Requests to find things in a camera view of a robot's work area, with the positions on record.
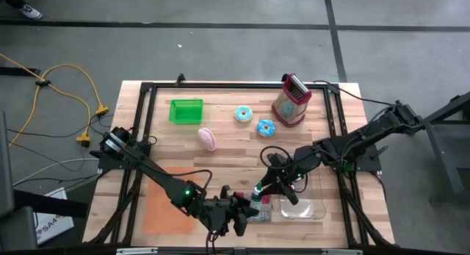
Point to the metal box grater red trim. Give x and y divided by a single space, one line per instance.
290 108

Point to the clear plastic bin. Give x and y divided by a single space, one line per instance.
304 209

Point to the person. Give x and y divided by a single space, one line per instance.
31 12

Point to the white cardboard box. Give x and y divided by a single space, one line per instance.
55 222

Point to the green plastic basket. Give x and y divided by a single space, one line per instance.
186 111

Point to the black metal stand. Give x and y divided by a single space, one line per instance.
440 137

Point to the silver aluminium post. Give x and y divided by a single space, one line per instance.
136 251
341 251

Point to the black rig frame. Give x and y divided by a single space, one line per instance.
238 85

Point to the blue doughnut white drizzle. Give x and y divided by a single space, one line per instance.
261 130

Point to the orange cutting mat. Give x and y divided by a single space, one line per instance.
165 211

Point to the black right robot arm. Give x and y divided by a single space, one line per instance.
367 137

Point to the blue doughnut white sprinkles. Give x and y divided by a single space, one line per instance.
238 115

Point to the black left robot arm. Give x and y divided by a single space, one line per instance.
158 174

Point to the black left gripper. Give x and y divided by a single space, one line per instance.
220 214

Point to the green food colouring bottle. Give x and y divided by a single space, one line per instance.
256 200

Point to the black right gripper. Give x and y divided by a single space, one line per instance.
284 172

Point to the red snack packet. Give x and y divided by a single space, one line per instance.
266 211

